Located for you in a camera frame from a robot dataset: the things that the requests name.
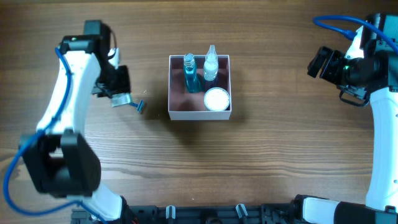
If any teal mouthwash bottle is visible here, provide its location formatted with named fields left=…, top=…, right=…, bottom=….
left=183, top=53, right=203, bottom=93

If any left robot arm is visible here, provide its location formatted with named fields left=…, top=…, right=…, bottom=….
left=19, top=20, right=137, bottom=223

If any clear spray bottle blue label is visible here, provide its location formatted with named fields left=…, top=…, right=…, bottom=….
left=203, top=45, right=219, bottom=91

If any white green box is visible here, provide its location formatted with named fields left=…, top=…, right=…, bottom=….
left=111, top=93, right=132, bottom=107

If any blue disposable razor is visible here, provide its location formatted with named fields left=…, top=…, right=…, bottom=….
left=129, top=100, right=145, bottom=113

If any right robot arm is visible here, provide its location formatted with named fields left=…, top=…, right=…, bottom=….
left=290, top=13, right=397, bottom=223

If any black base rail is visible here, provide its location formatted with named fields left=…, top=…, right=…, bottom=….
left=70, top=203, right=312, bottom=224

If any cotton swab round container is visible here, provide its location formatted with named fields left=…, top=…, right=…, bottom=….
left=204, top=87, right=231, bottom=111

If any left blue cable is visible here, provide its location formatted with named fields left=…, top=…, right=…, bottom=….
left=2, top=46, right=108, bottom=224

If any white box with pink interior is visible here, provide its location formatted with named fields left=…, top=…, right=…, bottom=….
left=168, top=55, right=233, bottom=121

